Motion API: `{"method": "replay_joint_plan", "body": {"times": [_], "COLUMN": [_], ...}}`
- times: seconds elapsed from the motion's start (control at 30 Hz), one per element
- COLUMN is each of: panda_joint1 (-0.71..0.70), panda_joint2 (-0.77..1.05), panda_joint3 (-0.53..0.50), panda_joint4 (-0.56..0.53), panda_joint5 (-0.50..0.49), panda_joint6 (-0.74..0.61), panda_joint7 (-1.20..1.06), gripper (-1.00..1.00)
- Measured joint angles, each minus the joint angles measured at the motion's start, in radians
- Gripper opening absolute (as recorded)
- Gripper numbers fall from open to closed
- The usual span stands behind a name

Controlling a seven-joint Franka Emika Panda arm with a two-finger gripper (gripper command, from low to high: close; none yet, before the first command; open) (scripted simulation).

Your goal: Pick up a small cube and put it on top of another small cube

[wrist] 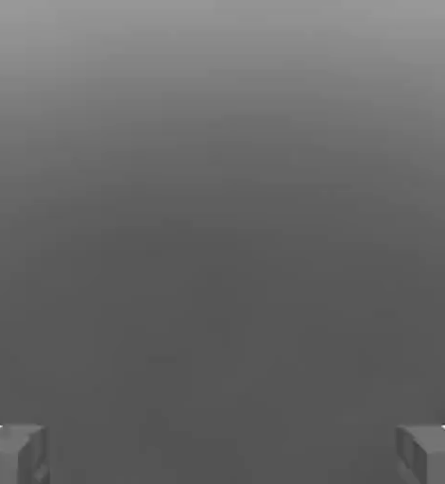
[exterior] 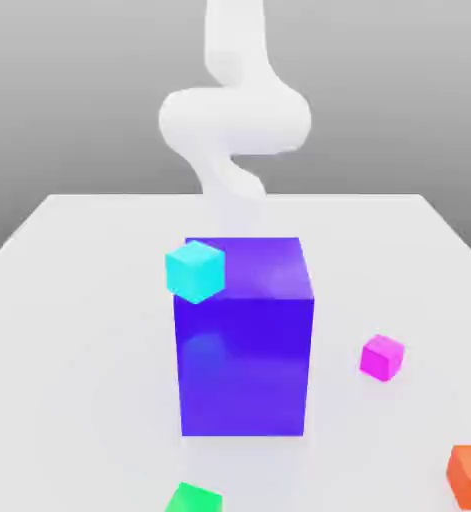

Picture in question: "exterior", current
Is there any small cyan cube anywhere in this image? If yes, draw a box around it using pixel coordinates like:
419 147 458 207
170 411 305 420
164 239 226 306

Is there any small magenta cube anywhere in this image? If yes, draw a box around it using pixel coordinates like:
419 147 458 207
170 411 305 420
359 334 406 383

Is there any small green cube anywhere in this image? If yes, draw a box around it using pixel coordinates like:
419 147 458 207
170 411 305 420
164 482 224 512

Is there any large blue box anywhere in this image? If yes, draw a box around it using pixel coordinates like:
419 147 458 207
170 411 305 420
173 236 315 438

